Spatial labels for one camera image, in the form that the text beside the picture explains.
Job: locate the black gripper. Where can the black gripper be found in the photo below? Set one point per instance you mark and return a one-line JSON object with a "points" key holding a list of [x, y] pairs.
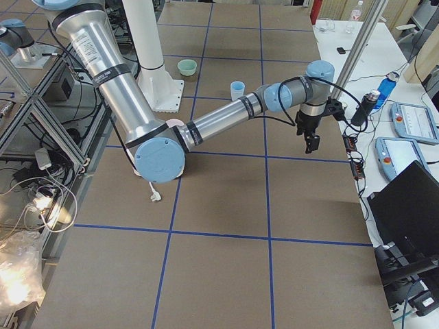
{"points": [[306, 124]]}

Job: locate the light blue cup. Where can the light blue cup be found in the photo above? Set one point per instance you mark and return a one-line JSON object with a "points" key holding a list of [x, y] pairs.
{"points": [[237, 87], [236, 96]]}

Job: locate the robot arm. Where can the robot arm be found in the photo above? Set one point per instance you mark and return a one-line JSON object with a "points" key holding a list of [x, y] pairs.
{"points": [[160, 149]]}

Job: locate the black water bottle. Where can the black water bottle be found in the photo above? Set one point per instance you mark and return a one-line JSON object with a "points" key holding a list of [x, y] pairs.
{"points": [[362, 112]]}

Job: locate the teach pendant near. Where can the teach pendant near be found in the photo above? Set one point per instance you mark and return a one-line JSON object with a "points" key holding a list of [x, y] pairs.
{"points": [[396, 154]]}

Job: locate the teach pendant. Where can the teach pendant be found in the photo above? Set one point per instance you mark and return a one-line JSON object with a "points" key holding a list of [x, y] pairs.
{"points": [[396, 154], [414, 121]]}

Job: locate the blue water bottle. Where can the blue water bottle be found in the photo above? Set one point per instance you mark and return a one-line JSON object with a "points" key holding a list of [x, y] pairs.
{"points": [[385, 88]]}

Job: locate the teach pendant far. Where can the teach pendant far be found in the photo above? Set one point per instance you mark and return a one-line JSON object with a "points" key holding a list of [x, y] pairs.
{"points": [[414, 121]]}

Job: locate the black monitor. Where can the black monitor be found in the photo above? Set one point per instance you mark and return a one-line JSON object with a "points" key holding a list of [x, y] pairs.
{"points": [[408, 212]]}

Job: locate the black laptop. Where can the black laptop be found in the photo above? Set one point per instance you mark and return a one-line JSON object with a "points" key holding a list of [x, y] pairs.
{"points": [[404, 209]]}

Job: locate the clear plastic bottle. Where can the clear plastic bottle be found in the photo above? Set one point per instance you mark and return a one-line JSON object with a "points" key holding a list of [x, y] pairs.
{"points": [[354, 16]]}

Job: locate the pink bowl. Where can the pink bowl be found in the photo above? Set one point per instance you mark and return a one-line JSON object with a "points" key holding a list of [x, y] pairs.
{"points": [[174, 122]]}

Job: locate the green bowl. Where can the green bowl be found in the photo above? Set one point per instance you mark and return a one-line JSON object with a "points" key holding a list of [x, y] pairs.
{"points": [[187, 67]]}

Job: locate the white toaster plug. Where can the white toaster plug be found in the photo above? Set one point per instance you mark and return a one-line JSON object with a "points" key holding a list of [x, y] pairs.
{"points": [[155, 196]]}

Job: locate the plastic bag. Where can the plastic bag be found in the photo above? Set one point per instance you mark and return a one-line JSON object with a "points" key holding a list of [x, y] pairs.
{"points": [[21, 271]]}

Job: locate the aluminium frame post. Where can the aluminium frame post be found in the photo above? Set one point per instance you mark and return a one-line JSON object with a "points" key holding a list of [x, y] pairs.
{"points": [[367, 28]]}

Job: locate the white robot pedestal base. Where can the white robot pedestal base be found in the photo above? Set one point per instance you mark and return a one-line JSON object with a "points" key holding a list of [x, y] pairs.
{"points": [[163, 93]]}

